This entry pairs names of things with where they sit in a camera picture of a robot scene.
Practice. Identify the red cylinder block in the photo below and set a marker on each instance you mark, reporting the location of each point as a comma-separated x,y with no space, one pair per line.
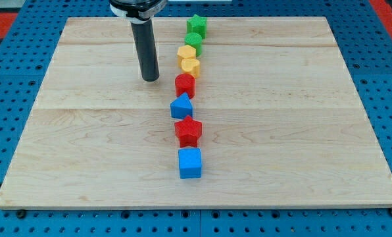
185,83

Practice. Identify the blue triangle block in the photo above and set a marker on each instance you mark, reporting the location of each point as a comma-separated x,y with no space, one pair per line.
181,107

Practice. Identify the red star block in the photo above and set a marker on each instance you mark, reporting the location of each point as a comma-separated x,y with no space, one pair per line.
188,131

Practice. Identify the blue cube block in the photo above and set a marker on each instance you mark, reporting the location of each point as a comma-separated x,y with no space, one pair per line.
190,163

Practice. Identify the yellow hexagon block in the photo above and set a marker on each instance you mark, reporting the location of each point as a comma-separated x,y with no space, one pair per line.
185,52

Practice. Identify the green star block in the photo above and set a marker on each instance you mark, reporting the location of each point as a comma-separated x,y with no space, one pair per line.
197,24

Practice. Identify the light wooden board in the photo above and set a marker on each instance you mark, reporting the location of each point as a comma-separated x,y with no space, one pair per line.
283,124

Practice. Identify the yellow heart block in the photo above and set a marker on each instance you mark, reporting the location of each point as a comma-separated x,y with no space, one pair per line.
191,66

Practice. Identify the green cylinder block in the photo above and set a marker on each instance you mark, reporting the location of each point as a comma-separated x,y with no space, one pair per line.
194,40

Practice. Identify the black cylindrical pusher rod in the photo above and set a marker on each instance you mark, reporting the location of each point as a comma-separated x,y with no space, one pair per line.
146,50

